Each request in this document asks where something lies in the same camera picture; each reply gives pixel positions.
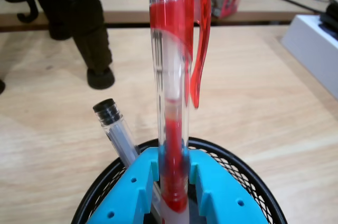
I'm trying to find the clear pen with black grip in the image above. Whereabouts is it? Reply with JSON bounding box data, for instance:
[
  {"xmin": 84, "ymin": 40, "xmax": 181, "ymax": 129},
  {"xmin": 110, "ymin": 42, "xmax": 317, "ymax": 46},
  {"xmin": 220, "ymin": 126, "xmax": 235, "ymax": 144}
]
[{"xmin": 92, "ymin": 98, "xmax": 162, "ymax": 214}]

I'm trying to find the white flat box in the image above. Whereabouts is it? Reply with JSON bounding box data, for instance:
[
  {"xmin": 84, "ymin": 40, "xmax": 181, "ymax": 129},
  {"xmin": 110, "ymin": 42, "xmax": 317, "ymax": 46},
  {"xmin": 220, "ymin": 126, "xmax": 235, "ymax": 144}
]
[{"xmin": 281, "ymin": 14, "xmax": 338, "ymax": 95}]

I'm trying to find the red clear pen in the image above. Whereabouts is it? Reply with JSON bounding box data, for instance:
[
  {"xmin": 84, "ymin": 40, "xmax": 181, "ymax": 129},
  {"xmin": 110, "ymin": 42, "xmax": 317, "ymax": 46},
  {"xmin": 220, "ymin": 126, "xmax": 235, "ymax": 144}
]
[{"xmin": 147, "ymin": 0, "xmax": 212, "ymax": 224}]

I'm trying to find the black device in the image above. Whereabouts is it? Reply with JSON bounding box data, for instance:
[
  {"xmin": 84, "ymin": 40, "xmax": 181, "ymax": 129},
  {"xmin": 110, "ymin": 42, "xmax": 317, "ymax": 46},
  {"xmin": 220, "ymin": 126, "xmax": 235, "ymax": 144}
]
[{"xmin": 318, "ymin": 2, "xmax": 338, "ymax": 42}]

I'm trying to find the black mesh pen holder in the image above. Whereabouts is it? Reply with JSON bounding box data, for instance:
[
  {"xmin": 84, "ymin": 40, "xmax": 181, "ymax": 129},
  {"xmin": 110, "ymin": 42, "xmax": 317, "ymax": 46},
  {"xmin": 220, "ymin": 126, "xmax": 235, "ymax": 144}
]
[{"xmin": 70, "ymin": 136, "xmax": 288, "ymax": 224}]

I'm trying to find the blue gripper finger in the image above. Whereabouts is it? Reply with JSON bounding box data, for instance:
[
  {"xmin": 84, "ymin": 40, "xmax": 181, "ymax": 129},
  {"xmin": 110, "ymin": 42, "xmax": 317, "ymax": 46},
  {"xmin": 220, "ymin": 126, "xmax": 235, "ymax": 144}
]
[
  {"xmin": 87, "ymin": 147, "xmax": 160, "ymax": 224},
  {"xmin": 188, "ymin": 150, "xmax": 267, "ymax": 224}
]

